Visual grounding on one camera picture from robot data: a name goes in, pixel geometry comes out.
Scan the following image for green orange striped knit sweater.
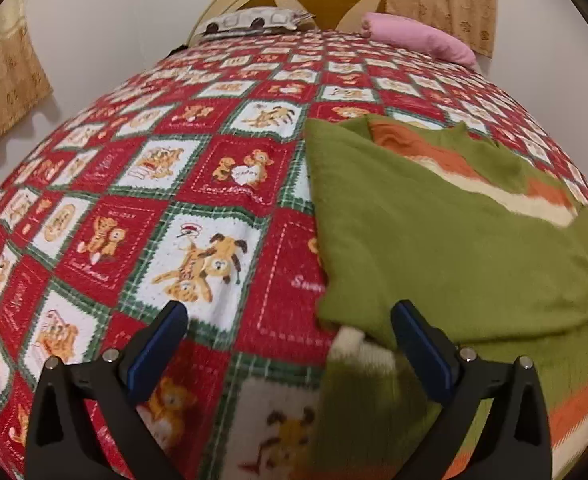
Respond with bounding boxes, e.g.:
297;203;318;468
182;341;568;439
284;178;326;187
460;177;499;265
305;115;588;479

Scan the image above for red teddy bear patchwork bedspread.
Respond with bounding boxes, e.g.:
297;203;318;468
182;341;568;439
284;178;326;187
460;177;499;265
0;32;588;479

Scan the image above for pink pillow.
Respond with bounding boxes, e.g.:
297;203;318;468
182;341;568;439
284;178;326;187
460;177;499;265
361;12;477;70

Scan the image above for grey patterned pillow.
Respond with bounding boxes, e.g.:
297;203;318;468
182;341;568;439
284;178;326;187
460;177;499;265
196;6;313;36

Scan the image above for beige curtain on side wall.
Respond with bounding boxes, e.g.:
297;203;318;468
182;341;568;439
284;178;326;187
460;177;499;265
0;0;52;139

